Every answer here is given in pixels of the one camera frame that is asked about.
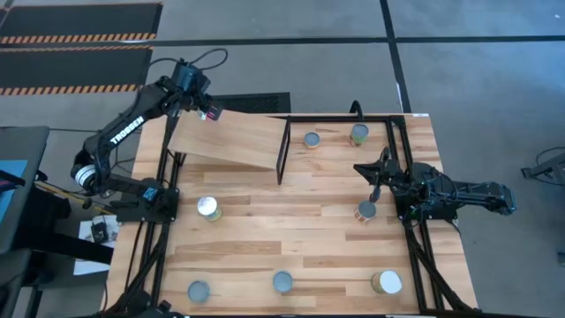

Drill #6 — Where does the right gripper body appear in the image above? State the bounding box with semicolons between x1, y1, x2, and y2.
371;147;396;203

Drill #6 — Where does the red mixed fruit can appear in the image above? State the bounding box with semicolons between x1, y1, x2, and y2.
200;105;221;123

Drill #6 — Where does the black hazard-striped floor mat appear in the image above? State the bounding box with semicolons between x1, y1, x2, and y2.
0;2;163;45
0;45;154;96

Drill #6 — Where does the thin black floor cable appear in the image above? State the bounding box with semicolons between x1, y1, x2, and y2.
113;145;133;174

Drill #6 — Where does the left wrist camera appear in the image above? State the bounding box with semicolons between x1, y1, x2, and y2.
175;59;202;89

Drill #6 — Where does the tall green orange-print can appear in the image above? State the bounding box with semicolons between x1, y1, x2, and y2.
370;269;403;296

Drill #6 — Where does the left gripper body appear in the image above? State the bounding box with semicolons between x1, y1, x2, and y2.
176;73;215;108

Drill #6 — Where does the black aluminium rig frame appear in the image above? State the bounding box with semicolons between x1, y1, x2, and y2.
101;112;480;318

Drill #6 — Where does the black floor grate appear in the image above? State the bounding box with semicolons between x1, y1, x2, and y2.
211;91;292;114

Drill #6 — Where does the white paper sheet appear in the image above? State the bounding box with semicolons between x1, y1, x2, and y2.
73;215;121;276

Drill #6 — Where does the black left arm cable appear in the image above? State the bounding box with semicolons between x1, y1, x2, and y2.
147;47;230;72

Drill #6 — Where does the small black device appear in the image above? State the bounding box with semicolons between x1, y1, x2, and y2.
90;222;109;243

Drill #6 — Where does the red white labelled can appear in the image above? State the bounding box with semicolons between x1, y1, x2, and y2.
354;200;378;223

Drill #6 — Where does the teal yellow labelled can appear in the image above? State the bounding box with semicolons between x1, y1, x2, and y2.
196;195;223;223

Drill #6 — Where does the black frame wooden shelf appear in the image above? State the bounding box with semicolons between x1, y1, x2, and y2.
163;110;292;186

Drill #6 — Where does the grey-topped tin can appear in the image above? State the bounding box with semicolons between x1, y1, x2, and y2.
272;270;295;295

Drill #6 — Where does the black desk beam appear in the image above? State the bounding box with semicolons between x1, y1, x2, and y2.
17;220;115;266

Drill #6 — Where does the green peach labelled can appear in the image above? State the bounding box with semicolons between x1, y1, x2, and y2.
350;123;370;148

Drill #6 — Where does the wooden shelf board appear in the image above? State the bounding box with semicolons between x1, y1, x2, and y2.
167;108;288;171

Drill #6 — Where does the blue panel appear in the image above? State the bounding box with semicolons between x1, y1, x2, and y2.
0;159;28;224

